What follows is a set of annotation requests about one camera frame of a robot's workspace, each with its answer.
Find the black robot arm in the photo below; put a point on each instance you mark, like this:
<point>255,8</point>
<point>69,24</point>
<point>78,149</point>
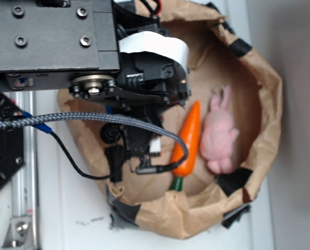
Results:
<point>101,52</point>

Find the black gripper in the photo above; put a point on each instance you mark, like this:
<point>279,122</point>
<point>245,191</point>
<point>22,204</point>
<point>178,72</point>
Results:
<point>128,141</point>

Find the orange toy carrot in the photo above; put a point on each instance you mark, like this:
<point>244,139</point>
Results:
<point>189,133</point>

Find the metal corner bracket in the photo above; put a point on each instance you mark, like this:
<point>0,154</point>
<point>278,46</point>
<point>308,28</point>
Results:
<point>19,234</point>

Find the pink plush bunny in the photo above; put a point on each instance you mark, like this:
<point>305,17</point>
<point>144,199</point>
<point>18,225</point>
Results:
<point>219,134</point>

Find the brown paper bag bin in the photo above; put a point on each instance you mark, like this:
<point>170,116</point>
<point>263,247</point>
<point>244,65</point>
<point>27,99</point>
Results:
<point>217,57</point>

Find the aluminium frame rail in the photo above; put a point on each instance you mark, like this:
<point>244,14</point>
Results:
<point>25,189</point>

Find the black hexagonal base plate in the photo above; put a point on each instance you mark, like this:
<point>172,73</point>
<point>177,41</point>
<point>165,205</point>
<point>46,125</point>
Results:
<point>11,141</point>

